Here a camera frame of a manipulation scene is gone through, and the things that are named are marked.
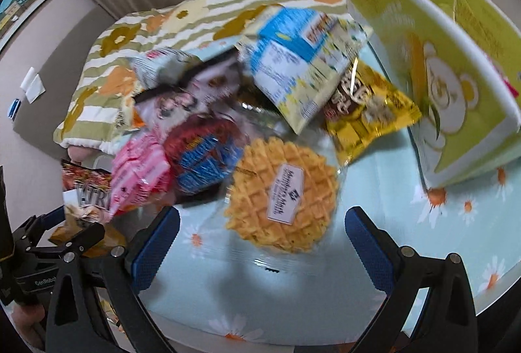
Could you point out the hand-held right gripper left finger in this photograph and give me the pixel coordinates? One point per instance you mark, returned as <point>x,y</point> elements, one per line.
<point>156,245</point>

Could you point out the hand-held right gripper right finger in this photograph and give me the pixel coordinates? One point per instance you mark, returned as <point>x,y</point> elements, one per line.
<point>366,251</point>

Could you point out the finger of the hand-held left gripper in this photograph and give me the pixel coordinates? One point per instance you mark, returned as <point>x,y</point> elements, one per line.
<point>83,239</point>
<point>47,219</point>

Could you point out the red black snack packet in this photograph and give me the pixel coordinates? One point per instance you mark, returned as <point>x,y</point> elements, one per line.
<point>87,182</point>

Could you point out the pink snack packet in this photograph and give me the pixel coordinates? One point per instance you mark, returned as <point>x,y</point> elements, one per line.
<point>138,170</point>

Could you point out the red blue round packet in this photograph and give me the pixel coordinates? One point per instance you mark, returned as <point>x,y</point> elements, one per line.
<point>199,157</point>

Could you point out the round waffle packet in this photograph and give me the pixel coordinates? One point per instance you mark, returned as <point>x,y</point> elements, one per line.
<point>260,190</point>

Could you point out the yellow snack packet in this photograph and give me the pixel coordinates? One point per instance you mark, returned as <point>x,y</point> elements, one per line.
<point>366,121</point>

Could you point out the pink brown cookie packet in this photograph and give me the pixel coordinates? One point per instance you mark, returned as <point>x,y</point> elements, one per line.
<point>191,92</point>

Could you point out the green cardboard box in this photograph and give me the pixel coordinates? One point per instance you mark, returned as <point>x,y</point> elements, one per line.
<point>460,125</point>

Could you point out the white snack packet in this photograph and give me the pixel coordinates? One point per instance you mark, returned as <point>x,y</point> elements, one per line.
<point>158,66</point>

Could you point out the blue white snack bag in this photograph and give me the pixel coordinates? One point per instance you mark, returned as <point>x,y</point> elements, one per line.
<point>281,68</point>

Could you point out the person's left hand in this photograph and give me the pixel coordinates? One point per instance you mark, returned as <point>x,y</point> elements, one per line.
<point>26,320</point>

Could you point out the brown orange snack packet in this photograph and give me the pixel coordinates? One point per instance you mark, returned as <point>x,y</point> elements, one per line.
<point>110,240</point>

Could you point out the daisy print tablecloth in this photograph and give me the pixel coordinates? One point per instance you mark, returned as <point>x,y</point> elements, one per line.
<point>228,275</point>

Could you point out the striped floral blanket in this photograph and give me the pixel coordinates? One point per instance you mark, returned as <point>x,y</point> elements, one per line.
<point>118,80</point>

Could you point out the small blue wall device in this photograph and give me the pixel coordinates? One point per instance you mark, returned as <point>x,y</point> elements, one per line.
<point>14,108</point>

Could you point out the white wall switch plate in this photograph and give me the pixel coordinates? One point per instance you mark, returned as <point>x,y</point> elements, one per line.
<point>33,86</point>

